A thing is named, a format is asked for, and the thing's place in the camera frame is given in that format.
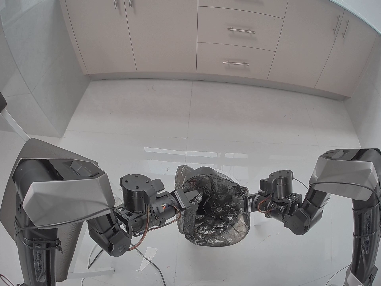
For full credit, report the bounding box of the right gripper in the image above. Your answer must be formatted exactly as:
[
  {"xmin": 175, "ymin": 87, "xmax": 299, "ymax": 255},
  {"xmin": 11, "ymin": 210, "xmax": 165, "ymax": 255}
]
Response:
[{"xmin": 238, "ymin": 193, "xmax": 270, "ymax": 215}]

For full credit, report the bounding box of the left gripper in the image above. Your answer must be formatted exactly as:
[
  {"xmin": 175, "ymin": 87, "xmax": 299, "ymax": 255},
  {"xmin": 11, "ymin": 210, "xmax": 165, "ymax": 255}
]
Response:
[{"xmin": 148, "ymin": 188, "xmax": 197, "ymax": 229}]

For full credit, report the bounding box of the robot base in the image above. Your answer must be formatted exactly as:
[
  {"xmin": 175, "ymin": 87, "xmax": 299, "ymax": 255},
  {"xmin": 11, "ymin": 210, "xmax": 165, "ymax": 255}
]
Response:
[{"xmin": 345, "ymin": 271, "xmax": 363, "ymax": 286}]

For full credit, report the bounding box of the white trash bin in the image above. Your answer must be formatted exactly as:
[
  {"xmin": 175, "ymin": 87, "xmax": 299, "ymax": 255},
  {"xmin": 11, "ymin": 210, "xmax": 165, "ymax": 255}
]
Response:
[{"xmin": 214, "ymin": 168, "xmax": 242, "ymax": 190}]

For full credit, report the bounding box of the beige cabinet with drawers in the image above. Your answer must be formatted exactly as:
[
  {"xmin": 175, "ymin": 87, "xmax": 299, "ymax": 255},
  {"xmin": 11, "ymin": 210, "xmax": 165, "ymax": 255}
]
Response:
[{"xmin": 58, "ymin": 0, "xmax": 381, "ymax": 102}]

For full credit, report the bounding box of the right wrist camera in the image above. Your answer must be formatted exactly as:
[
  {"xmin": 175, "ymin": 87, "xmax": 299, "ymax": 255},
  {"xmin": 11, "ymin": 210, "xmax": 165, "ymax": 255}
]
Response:
[{"xmin": 259, "ymin": 178, "xmax": 276, "ymax": 196}]

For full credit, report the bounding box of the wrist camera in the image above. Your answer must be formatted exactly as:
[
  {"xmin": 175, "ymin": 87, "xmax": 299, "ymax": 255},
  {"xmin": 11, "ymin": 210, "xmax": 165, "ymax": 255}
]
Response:
[
  {"xmin": 146, "ymin": 179, "xmax": 165, "ymax": 203},
  {"xmin": 259, "ymin": 178, "xmax": 276, "ymax": 196}
]

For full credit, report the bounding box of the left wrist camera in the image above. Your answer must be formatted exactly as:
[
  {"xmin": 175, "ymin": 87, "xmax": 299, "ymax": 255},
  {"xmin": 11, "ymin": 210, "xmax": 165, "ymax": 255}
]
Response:
[{"xmin": 146, "ymin": 179, "xmax": 165, "ymax": 203}]

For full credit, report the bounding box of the black cable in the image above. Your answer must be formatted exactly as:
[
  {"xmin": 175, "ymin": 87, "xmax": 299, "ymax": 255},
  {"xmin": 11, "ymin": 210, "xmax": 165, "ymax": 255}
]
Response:
[
  {"xmin": 13, "ymin": 206, "xmax": 119, "ymax": 235},
  {"xmin": 292, "ymin": 176, "xmax": 381, "ymax": 205},
  {"xmin": 88, "ymin": 244, "xmax": 167, "ymax": 286}
]

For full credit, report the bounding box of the white cable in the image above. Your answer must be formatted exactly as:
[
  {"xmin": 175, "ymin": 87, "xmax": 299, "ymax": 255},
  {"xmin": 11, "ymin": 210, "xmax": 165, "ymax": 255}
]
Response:
[{"xmin": 85, "ymin": 245, "xmax": 96, "ymax": 268}]

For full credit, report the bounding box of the grey chair with white frame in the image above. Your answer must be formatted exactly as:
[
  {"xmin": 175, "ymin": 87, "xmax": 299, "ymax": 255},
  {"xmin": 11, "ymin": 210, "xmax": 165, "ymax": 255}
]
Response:
[{"xmin": 0, "ymin": 91, "xmax": 117, "ymax": 282}]

